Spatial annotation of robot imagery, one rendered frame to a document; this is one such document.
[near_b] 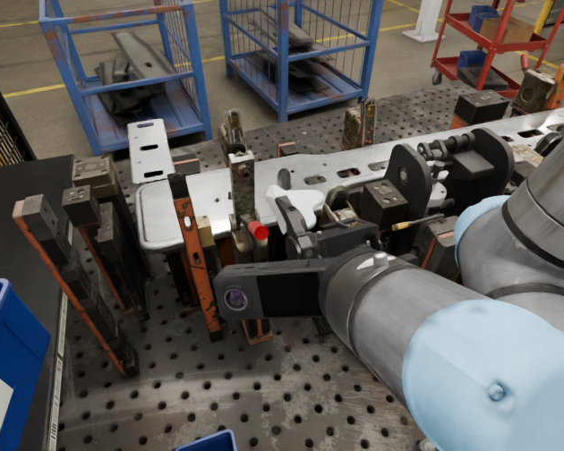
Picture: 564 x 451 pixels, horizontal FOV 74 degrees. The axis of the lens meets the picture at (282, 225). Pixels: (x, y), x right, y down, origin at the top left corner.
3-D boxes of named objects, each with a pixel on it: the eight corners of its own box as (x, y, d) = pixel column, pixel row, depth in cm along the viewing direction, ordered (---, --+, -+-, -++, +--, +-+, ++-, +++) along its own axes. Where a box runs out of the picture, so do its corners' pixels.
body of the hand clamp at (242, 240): (264, 315, 96) (259, 216, 72) (272, 338, 92) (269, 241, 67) (242, 322, 95) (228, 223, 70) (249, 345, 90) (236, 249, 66)
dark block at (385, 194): (355, 305, 98) (388, 177, 69) (369, 328, 94) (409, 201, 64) (338, 310, 97) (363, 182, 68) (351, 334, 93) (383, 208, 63)
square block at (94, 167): (149, 256, 110) (109, 153, 85) (151, 276, 105) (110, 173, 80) (121, 263, 109) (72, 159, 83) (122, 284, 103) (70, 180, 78)
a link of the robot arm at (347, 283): (354, 385, 25) (337, 272, 23) (329, 352, 30) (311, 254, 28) (449, 351, 27) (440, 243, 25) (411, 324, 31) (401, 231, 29)
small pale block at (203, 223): (227, 318, 96) (208, 213, 70) (231, 329, 93) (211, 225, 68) (214, 321, 95) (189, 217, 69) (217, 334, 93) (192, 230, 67)
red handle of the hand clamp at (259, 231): (253, 209, 71) (274, 223, 56) (255, 221, 71) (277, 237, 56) (231, 214, 70) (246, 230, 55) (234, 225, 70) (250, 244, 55)
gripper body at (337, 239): (359, 277, 43) (426, 321, 31) (288, 298, 41) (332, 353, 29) (350, 213, 41) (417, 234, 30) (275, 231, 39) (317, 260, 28)
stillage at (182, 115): (87, 98, 333) (38, -28, 266) (176, 82, 356) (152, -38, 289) (101, 173, 255) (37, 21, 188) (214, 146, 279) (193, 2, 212)
